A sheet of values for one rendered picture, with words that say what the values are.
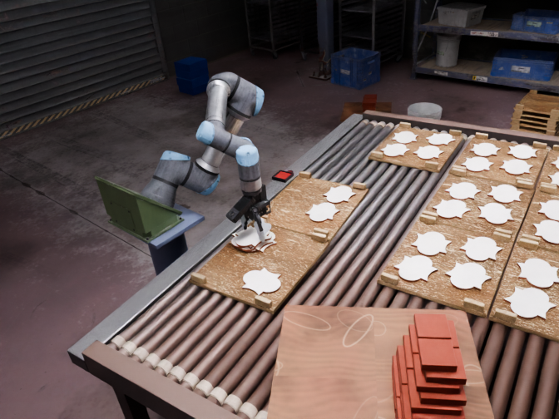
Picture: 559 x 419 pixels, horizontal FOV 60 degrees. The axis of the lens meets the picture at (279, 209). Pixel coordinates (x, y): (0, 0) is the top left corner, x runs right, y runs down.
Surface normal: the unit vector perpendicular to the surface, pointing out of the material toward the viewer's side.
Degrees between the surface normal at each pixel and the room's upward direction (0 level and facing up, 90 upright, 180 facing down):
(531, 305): 0
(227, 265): 0
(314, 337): 0
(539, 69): 90
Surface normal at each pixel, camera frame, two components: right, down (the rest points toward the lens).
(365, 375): -0.07, -0.84
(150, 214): 0.78, 0.29
